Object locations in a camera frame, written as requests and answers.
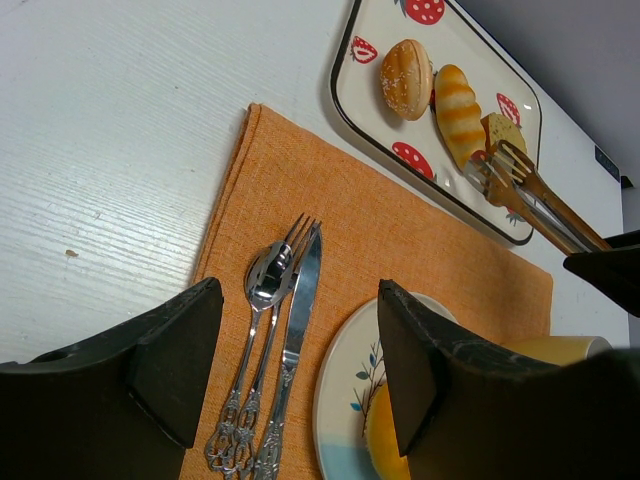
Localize small sesame bread roll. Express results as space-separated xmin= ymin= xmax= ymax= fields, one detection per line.
xmin=380 ymin=39 xmax=434 ymax=121

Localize brown bread slice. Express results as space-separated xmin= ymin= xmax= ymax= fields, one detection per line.
xmin=481 ymin=113 xmax=527 ymax=153

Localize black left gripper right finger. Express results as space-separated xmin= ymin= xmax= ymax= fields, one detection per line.
xmin=377 ymin=280 xmax=639 ymax=479

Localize silver table knife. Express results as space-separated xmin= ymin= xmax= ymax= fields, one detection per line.
xmin=253 ymin=222 xmax=322 ymax=479

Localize orange cloth placemat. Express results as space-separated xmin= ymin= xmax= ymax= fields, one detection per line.
xmin=180 ymin=104 xmax=553 ymax=479

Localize striped long bread roll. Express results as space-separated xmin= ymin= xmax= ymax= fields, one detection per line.
xmin=434 ymin=64 xmax=486 ymax=170

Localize yellow mug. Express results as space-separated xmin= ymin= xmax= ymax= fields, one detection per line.
xmin=502 ymin=336 xmax=612 ymax=366

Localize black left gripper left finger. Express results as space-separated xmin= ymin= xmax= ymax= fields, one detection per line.
xmin=1 ymin=277 xmax=224 ymax=479

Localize round plate with blue rim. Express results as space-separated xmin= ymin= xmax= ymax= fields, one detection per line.
xmin=312 ymin=292 xmax=459 ymax=480

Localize metal food tongs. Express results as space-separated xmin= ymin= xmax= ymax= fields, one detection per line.
xmin=463 ymin=140 xmax=611 ymax=256

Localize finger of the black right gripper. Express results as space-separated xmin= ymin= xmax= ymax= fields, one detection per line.
xmin=563 ymin=247 xmax=640 ymax=317
xmin=605 ymin=230 xmax=640 ymax=249

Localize silver spoon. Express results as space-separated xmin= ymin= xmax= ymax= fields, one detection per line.
xmin=205 ymin=241 xmax=291 ymax=479

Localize silver fork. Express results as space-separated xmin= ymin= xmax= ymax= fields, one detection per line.
xmin=232 ymin=214 xmax=315 ymax=479

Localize strawberry pattern rectangular tray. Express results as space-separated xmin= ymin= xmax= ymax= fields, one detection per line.
xmin=330 ymin=1 xmax=542 ymax=245

